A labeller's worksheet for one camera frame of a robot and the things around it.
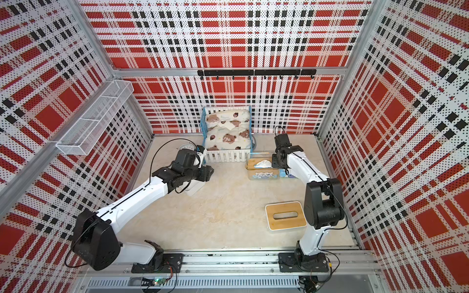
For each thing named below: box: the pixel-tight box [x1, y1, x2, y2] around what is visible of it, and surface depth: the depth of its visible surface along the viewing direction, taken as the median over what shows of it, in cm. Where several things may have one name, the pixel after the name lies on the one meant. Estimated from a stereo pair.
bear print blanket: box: [204, 125, 252, 151], surface depth 110 cm
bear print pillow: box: [205, 109, 251, 129], surface depth 110 cm
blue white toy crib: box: [200, 105, 254, 164], surface depth 110 cm
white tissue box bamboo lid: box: [265, 200, 308, 233], surface depth 83 cm
